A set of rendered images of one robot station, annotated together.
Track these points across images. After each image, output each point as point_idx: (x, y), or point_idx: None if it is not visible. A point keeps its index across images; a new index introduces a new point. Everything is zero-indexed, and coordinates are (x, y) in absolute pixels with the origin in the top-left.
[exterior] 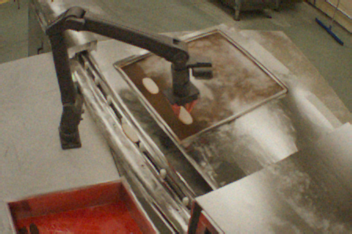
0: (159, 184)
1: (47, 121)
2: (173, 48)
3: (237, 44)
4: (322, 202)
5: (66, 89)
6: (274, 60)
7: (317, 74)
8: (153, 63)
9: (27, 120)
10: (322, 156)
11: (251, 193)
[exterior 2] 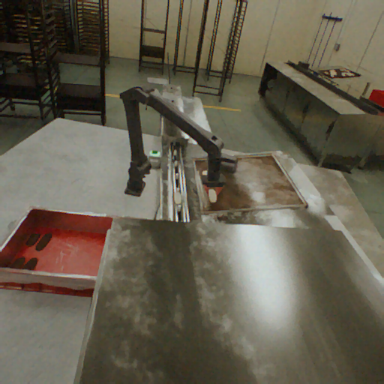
0: None
1: (126, 174)
2: (208, 141)
3: (281, 166)
4: (238, 292)
5: (135, 150)
6: (307, 183)
7: (361, 210)
8: None
9: (109, 168)
10: (272, 244)
11: (163, 235)
